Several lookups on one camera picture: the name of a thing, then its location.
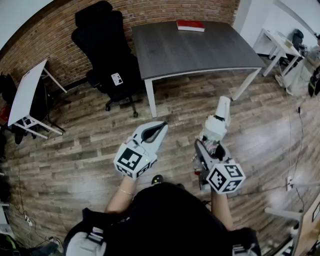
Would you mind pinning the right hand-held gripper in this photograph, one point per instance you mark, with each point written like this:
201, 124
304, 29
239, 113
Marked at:
225, 177

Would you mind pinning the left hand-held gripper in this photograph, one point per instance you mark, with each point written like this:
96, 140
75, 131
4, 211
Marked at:
132, 160

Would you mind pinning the grey harness shoulder pad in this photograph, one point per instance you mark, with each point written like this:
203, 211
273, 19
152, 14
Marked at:
241, 250
85, 242

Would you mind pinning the person's right forearm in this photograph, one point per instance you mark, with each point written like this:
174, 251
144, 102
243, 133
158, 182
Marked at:
221, 212

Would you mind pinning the person's left forearm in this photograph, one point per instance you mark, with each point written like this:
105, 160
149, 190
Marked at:
120, 200

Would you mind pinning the person's black shoe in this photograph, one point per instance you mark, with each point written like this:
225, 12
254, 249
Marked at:
157, 180

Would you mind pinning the white chair tag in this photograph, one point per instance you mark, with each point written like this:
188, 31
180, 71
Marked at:
117, 79

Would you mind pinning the person's black shirt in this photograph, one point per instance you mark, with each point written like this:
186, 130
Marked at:
175, 220

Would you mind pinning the white power strip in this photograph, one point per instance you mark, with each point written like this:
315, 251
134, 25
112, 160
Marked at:
28, 220
289, 183

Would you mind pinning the dark grey wooden table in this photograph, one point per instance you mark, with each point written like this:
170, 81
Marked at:
190, 52

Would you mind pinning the black office chair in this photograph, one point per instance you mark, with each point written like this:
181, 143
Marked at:
105, 50

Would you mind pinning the red hardcover book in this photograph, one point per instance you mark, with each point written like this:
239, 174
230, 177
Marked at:
190, 25

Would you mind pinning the light wooden desk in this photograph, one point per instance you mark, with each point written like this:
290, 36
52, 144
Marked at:
311, 225

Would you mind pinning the white desk with clutter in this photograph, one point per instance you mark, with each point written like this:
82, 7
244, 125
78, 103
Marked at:
277, 41

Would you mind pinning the white desk with slot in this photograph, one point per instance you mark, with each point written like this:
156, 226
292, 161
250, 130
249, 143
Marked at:
27, 92

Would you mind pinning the black desk chair with headrest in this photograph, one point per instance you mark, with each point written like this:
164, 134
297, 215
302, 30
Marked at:
297, 38

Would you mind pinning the black backpack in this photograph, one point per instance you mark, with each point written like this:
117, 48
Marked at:
8, 87

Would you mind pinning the red bag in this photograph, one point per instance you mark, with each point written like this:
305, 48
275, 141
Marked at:
3, 113

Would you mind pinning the white metal frame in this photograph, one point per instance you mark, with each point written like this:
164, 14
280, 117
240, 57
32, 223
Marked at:
3, 220

